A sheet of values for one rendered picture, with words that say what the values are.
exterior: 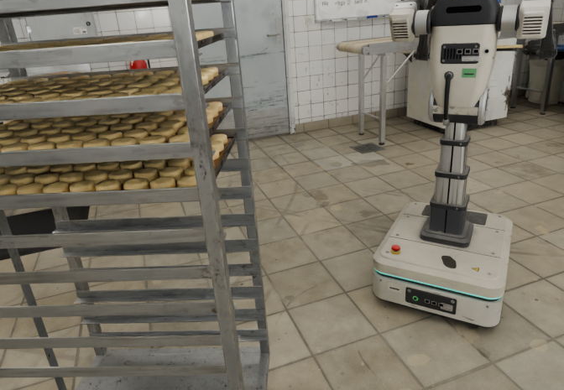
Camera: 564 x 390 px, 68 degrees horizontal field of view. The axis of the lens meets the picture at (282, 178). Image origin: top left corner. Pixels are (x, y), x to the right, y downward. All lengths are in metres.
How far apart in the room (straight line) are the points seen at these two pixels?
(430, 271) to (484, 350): 0.35
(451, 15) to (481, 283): 1.02
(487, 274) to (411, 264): 0.29
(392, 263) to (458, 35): 0.94
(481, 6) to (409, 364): 1.34
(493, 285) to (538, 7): 1.01
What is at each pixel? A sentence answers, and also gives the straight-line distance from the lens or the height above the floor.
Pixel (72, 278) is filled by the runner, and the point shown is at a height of 0.78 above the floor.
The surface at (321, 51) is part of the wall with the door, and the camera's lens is 4.63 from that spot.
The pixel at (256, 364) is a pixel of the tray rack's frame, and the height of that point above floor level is 0.15.
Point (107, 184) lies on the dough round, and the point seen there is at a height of 0.97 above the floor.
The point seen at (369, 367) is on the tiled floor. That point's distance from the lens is 1.78.
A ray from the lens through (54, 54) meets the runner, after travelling 0.85.
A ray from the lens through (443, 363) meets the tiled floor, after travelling 1.84.
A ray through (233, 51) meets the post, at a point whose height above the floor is 1.18.
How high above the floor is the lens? 1.28
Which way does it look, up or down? 22 degrees down
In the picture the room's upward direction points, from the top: 4 degrees counter-clockwise
